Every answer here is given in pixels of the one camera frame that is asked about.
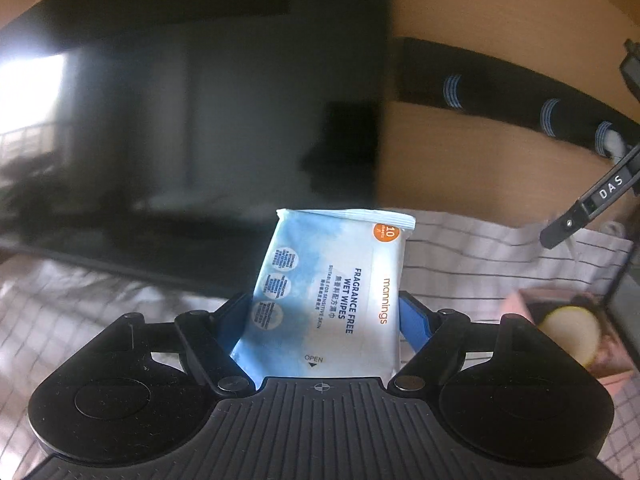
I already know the black television screen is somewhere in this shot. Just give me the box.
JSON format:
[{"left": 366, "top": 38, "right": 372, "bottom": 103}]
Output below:
[{"left": 0, "top": 0, "right": 392, "bottom": 301}]

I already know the blue wet wipes packet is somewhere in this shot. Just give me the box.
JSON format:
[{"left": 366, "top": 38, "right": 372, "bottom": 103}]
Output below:
[{"left": 231, "top": 208, "right": 417, "bottom": 381}]

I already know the checked white bed sheet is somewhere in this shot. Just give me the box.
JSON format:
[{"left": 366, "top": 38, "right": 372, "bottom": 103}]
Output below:
[{"left": 0, "top": 209, "right": 640, "bottom": 480}]

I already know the dark framed panel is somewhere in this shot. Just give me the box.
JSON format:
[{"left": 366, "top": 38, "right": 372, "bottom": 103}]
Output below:
[{"left": 606, "top": 255, "right": 640, "bottom": 381}]

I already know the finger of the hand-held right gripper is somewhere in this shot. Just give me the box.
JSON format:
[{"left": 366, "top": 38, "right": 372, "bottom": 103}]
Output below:
[{"left": 540, "top": 199, "right": 598, "bottom": 249}]

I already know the white hanging item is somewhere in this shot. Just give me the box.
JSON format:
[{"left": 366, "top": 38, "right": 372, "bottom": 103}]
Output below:
[{"left": 606, "top": 131, "right": 628, "bottom": 159}]

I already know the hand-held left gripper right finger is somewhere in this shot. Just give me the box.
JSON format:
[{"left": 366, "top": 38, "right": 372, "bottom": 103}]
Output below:
[{"left": 387, "top": 294, "right": 531, "bottom": 393}]

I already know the pink box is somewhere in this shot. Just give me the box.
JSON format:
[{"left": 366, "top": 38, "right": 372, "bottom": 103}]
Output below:
[{"left": 500, "top": 285, "right": 637, "bottom": 397}]

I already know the black strap with blue stripes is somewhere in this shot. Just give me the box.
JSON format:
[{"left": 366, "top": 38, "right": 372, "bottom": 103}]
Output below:
[{"left": 390, "top": 37, "right": 640, "bottom": 161}]

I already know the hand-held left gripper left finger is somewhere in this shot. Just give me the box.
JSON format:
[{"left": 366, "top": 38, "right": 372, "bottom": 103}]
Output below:
[{"left": 122, "top": 292, "right": 258, "bottom": 398}]

